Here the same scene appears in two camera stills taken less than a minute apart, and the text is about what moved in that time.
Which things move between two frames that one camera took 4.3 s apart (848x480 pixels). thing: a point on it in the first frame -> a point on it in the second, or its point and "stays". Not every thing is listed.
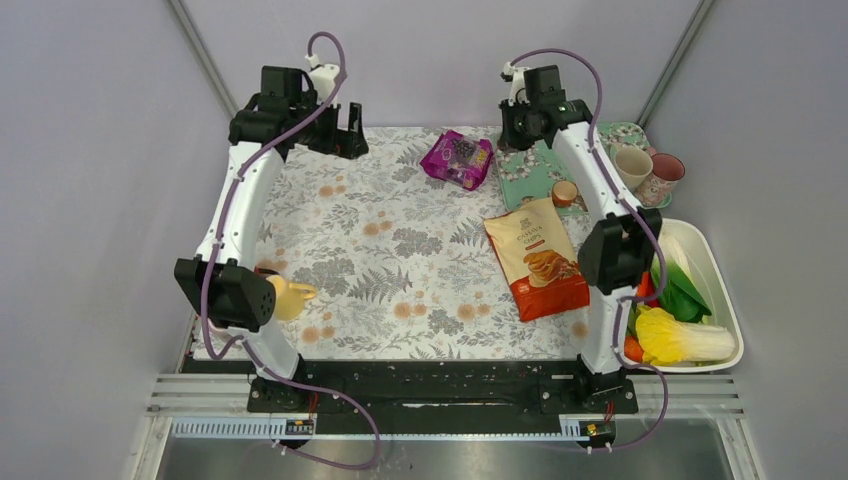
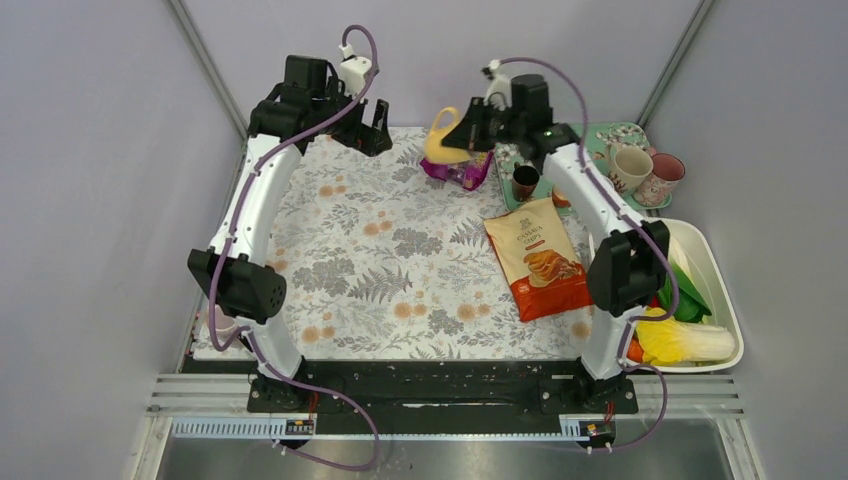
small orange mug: [564, 193] stays
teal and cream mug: [632, 166] stays
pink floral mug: [659, 183] stays
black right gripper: [507, 137] -> [470, 131]
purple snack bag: [458, 159] stays
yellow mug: [290, 297] -> [434, 151]
